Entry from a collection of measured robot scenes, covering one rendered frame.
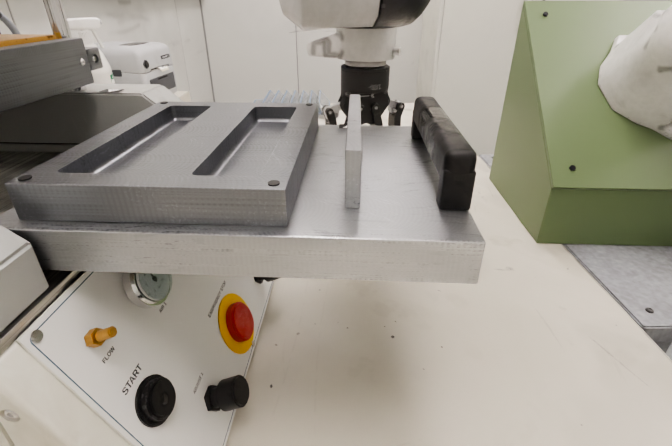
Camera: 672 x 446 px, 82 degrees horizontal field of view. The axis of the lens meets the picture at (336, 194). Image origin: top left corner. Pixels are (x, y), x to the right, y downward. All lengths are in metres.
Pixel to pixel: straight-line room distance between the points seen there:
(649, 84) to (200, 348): 0.65
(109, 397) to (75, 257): 0.09
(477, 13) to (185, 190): 2.32
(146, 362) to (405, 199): 0.22
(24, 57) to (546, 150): 0.63
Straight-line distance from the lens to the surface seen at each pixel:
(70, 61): 0.47
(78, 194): 0.27
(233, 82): 2.88
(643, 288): 0.66
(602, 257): 0.70
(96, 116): 0.51
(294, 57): 2.79
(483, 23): 2.49
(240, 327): 0.42
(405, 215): 0.25
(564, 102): 0.71
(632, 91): 0.72
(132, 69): 1.33
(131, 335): 0.33
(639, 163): 0.72
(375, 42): 0.58
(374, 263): 0.23
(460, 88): 2.51
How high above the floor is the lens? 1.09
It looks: 27 degrees down
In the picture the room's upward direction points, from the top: straight up
